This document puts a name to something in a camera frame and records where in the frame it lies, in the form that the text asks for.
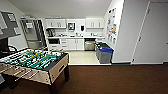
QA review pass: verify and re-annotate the stainless steel dishwasher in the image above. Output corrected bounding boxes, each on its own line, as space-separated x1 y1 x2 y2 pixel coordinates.
84 37 97 52

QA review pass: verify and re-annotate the white lower cabinet door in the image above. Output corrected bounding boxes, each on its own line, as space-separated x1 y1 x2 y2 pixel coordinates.
75 38 85 52
67 38 77 52

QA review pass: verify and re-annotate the dark grey trash bin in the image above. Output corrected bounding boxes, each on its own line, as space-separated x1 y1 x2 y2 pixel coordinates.
94 41 105 53

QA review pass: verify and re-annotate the white cabinet drawer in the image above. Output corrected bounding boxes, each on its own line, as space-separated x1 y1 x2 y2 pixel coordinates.
60 44 69 51
60 41 69 46
60 38 69 43

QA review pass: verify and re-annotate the blue-green trash bin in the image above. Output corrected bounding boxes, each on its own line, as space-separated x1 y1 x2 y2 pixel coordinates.
98 46 115 65

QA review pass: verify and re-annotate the white drawer below microwave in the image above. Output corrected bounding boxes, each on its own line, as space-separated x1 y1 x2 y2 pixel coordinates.
48 44 61 51

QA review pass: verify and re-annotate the built-in black microwave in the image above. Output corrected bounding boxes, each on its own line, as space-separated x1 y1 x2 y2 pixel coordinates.
48 38 61 45

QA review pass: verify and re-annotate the black coffee maker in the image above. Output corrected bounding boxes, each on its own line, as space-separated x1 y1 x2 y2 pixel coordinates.
46 28 55 38

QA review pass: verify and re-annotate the stainless steel fridge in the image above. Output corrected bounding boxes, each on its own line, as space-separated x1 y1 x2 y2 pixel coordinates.
20 18 48 50

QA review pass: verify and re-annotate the green foosball table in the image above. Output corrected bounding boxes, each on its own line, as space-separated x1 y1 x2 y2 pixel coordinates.
0 47 71 94

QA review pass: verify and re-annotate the white room door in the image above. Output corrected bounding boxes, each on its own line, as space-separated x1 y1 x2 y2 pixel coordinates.
131 1 168 64

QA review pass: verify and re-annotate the framed interior window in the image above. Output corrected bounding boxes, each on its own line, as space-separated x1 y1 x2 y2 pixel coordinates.
0 10 22 39

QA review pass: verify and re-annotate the large colourful wall poster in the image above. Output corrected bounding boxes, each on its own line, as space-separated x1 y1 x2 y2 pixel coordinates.
106 8 118 46

